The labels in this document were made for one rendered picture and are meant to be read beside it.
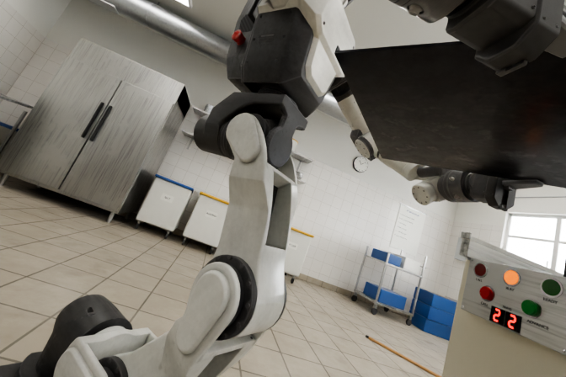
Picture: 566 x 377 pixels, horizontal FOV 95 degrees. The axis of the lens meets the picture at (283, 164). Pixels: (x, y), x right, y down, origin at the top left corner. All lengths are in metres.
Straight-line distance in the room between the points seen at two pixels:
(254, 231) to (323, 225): 4.43
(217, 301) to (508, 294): 0.65
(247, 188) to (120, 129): 3.46
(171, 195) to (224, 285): 3.47
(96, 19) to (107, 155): 2.67
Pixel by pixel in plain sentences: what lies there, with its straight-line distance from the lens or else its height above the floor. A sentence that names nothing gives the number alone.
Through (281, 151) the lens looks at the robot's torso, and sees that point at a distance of 0.63.
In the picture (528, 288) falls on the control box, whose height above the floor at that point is 0.80.
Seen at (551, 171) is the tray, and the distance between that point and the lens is 0.67.
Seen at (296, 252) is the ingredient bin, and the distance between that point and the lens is 4.12.
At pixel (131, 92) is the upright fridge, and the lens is 4.06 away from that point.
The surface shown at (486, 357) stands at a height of 0.62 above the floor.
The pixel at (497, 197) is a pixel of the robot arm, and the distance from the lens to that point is 0.73.
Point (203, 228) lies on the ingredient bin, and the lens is 3.90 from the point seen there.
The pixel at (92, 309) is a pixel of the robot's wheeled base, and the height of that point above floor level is 0.35.
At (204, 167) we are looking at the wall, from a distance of 4.58.
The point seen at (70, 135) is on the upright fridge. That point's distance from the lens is 4.12.
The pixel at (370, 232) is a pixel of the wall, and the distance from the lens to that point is 5.39.
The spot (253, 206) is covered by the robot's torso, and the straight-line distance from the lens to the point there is 0.55.
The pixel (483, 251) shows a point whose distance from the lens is 0.98.
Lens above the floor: 0.73
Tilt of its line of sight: 12 degrees up
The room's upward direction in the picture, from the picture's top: 21 degrees clockwise
